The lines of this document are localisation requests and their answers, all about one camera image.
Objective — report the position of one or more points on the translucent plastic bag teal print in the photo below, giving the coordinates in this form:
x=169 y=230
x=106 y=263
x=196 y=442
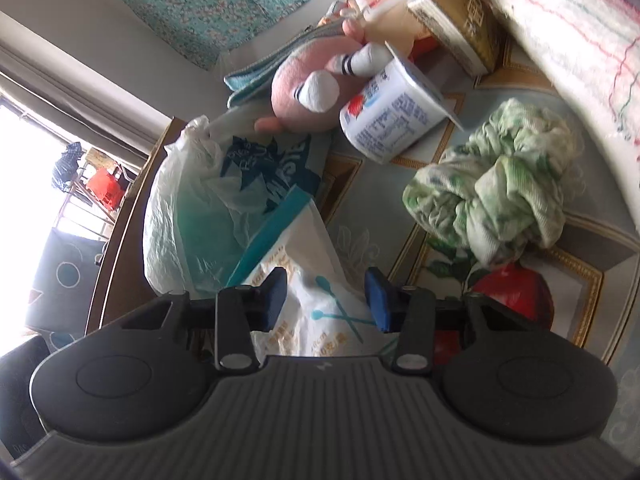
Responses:
x=200 y=210

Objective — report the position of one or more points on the patterned table mat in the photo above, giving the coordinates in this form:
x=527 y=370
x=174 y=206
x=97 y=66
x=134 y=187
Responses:
x=380 y=210

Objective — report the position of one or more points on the golden box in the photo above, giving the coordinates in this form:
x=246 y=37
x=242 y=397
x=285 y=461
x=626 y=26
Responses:
x=465 y=25

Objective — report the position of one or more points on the grey printed product box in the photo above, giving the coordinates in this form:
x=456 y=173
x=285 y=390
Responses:
x=65 y=280

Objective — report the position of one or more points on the green white crumpled cloth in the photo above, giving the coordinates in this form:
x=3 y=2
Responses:
x=500 y=185

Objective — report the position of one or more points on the dark hanging clothes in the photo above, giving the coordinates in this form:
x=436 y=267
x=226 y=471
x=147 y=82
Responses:
x=67 y=165

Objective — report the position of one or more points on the white cotton swab packet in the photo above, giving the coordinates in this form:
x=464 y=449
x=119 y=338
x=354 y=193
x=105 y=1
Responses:
x=310 y=260

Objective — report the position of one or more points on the white striped towel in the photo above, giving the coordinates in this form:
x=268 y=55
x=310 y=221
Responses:
x=575 y=35

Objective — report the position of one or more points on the pink plush toy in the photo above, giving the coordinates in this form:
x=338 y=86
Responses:
x=295 y=80

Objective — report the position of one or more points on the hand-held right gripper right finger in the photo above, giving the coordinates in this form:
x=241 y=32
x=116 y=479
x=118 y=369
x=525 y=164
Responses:
x=381 y=300

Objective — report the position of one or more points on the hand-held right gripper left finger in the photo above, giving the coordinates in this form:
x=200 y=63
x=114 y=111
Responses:
x=270 y=300

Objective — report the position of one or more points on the white yogurt cup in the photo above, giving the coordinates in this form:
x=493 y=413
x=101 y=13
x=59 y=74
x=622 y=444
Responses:
x=390 y=110

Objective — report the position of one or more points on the green sock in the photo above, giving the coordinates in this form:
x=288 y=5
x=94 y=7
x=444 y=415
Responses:
x=250 y=77

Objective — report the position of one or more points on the teal floral wall cloth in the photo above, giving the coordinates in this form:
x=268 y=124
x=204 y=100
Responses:
x=210 y=5

